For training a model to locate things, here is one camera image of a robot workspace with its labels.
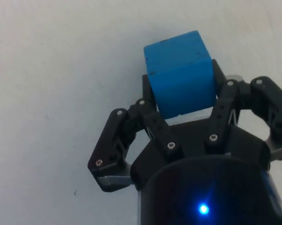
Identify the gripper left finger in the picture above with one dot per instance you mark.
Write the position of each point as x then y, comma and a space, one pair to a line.
108, 145

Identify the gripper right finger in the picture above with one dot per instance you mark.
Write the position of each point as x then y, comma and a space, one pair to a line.
274, 103

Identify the large blue cube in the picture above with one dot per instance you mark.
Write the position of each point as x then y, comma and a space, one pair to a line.
180, 82

